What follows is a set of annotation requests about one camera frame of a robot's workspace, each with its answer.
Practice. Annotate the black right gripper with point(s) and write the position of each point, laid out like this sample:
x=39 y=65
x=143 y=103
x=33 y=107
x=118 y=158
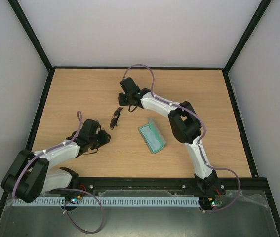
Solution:
x=123 y=99

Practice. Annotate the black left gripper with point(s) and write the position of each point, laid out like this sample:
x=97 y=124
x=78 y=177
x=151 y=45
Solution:
x=104 y=139

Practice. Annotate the dark aviator sunglasses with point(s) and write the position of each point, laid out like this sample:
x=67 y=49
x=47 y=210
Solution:
x=115 y=117

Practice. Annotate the grey sunglasses case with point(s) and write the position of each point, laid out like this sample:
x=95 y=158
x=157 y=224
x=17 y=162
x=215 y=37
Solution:
x=157 y=132

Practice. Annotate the light blue cleaning cloth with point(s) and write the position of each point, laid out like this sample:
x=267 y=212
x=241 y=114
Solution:
x=151 y=139

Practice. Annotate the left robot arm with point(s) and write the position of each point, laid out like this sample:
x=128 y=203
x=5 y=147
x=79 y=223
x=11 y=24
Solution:
x=31 y=173

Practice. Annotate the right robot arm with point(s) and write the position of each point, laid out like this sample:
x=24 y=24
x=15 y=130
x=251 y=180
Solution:
x=185 y=126

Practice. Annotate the grey metal front tray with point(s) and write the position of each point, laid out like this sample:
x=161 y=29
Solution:
x=244 y=215

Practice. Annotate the light blue slotted cable duct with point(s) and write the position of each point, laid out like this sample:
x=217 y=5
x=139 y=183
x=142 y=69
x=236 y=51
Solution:
x=113 y=202

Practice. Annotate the black front mounting rail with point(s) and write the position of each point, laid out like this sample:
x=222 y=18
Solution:
x=180 y=186

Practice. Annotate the black enclosure frame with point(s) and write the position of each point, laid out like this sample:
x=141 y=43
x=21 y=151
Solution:
x=159 y=33

